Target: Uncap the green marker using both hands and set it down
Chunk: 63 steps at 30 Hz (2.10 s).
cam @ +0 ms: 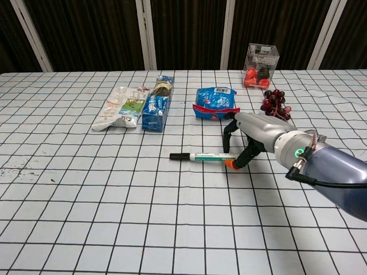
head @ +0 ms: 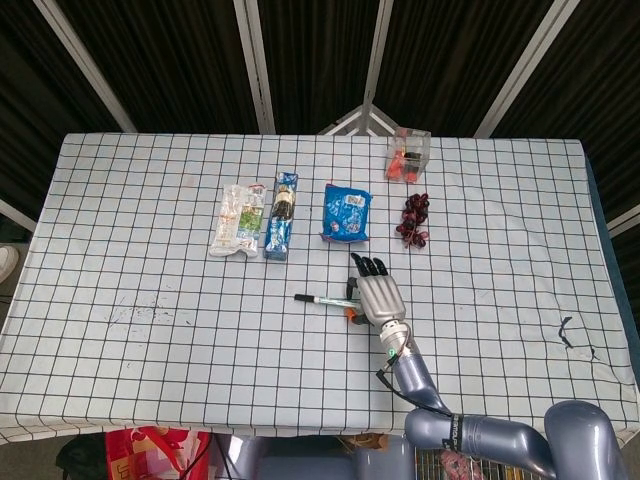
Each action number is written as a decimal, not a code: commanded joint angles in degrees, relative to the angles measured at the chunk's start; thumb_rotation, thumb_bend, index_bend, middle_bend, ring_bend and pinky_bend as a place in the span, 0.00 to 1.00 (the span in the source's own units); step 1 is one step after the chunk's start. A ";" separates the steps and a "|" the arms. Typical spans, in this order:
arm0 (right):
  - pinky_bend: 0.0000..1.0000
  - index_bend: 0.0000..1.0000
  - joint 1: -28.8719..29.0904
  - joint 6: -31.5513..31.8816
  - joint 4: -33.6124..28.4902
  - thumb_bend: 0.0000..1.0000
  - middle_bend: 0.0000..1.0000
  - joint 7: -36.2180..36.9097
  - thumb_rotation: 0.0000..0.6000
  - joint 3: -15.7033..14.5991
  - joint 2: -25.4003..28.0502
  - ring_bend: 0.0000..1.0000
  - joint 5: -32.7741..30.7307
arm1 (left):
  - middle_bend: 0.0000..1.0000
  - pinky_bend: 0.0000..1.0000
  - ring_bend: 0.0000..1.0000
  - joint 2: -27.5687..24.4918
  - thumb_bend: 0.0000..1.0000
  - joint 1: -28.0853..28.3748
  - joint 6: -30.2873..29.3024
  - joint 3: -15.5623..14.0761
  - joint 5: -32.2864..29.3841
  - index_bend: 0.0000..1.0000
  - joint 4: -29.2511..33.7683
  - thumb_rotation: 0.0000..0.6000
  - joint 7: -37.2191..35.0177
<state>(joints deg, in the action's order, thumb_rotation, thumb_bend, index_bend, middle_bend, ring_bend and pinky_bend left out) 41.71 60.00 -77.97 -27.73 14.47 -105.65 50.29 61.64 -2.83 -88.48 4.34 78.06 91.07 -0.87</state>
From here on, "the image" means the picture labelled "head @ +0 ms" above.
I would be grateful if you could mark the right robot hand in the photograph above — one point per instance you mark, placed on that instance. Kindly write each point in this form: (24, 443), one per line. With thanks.
(380, 300)

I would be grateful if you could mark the white green marker body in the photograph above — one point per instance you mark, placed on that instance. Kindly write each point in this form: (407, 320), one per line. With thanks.
(332, 301)

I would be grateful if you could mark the black marker cap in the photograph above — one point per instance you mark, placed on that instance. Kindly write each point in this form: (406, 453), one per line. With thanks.
(304, 298)

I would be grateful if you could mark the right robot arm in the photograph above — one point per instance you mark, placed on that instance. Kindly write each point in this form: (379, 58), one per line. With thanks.
(420, 380)

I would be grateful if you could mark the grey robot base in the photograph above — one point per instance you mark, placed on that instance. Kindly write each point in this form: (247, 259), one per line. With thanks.
(300, 465)

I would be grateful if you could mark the blue snack bag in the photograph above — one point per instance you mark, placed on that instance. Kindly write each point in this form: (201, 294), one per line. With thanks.
(345, 215)

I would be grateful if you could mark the dark red grape bunch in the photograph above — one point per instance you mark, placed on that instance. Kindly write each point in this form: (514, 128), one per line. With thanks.
(415, 205)

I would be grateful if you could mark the blue cookie box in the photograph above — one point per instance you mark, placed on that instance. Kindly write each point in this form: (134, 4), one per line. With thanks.
(280, 225)

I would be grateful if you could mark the orange plastic toy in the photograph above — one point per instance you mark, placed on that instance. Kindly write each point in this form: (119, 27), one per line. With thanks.
(396, 165)
(411, 176)

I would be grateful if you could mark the black plastic toy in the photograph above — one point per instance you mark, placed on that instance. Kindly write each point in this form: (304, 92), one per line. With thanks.
(413, 155)

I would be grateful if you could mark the clear plastic box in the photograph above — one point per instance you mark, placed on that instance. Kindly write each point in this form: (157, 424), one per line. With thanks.
(419, 142)

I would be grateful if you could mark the white snack packet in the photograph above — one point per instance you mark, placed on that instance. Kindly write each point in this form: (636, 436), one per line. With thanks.
(235, 220)

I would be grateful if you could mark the white checked tablecloth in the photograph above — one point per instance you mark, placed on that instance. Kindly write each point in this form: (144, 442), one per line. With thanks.
(150, 360)

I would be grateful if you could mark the red shopping bag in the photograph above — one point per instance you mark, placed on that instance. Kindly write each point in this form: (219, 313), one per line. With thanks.
(150, 450)

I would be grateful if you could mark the black bag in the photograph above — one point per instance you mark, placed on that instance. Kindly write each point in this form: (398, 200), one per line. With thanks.
(80, 457)

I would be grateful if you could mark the white shoe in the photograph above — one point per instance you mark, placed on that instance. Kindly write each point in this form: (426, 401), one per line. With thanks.
(7, 262)

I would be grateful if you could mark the white triangular frame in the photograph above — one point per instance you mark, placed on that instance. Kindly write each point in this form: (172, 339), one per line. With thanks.
(367, 120)

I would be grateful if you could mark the white frame post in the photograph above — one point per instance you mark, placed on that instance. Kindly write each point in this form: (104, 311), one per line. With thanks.
(255, 65)
(525, 70)
(376, 55)
(85, 65)

